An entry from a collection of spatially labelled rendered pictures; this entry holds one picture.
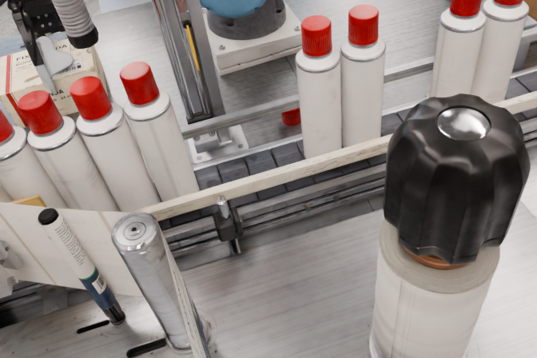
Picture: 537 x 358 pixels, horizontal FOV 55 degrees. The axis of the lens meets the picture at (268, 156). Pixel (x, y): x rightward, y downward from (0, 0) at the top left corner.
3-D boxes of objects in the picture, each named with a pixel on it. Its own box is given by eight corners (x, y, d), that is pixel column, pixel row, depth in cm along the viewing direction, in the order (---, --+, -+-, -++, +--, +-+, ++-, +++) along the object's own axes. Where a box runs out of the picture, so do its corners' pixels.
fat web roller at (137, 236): (169, 361, 52) (107, 260, 39) (163, 321, 55) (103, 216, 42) (212, 347, 53) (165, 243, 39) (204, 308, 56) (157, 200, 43)
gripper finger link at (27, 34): (41, 63, 81) (22, 7, 79) (32, 65, 81) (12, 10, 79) (48, 65, 85) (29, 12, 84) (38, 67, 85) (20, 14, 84)
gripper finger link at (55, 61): (81, 85, 84) (61, 29, 82) (44, 96, 83) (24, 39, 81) (84, 85, 87) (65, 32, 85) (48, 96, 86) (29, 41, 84)
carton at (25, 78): (18, 129, 90) (-2, 95, 84) (19, 89, 98) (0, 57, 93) (109, 101, 92) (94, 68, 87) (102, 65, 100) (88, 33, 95)
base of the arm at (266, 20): (223, 48, 92) (214, -3, 85) (197, 12, 102) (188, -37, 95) (299, 25, 95) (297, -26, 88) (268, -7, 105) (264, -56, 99)
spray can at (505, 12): (475, 125, 71) (507, -13, 56) (455, 102, 74) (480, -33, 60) (508, 115, 71) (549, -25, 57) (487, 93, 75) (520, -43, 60)
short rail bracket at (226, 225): (229, 272, 65) (211, 213, 56) (224, 253, 67) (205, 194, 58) (253, 264, 65) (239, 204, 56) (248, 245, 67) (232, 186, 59)
